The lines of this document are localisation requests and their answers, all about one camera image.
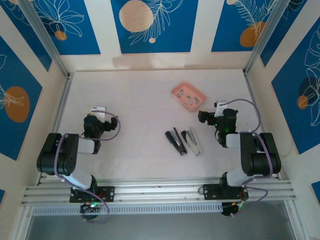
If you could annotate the aluminium frame leg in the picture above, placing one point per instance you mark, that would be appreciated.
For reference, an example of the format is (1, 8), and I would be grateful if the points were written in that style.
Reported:
(297, 225)
(23, 225)

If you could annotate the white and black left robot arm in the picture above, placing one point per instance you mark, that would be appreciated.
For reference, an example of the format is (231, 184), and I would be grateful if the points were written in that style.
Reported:
(57, 155)

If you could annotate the black stapler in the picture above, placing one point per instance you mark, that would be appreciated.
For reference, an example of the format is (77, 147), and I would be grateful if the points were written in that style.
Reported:
(175, 145)

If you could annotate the black electronics board with LED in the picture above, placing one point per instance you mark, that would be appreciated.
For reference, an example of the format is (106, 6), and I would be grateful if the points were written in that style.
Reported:
(90, 207)
(232, 208)

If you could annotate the white base stapler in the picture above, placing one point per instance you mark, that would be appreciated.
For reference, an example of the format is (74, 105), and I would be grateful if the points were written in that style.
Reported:
(196, 147)

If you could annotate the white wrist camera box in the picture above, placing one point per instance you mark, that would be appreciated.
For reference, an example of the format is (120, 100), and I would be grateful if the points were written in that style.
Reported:
(220, 102)
(98, 109)

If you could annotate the pink plastic tray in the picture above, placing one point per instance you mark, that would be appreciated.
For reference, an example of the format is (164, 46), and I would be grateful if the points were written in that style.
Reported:
(186, 87)

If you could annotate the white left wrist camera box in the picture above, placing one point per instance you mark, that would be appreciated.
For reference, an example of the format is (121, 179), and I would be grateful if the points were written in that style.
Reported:
(98, 109)

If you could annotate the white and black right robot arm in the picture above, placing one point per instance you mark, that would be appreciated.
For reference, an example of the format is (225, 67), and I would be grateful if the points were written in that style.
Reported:
(260, 155)

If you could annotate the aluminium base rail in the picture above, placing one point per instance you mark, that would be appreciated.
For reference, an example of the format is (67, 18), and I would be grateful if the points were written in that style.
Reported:
(160, 190)

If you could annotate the aluminium corner post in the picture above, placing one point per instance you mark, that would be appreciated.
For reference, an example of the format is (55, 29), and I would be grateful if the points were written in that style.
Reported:
(263, 37)
(47, 40)

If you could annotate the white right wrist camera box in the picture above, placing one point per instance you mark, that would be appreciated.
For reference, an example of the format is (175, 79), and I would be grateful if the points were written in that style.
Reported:
(220, 102)

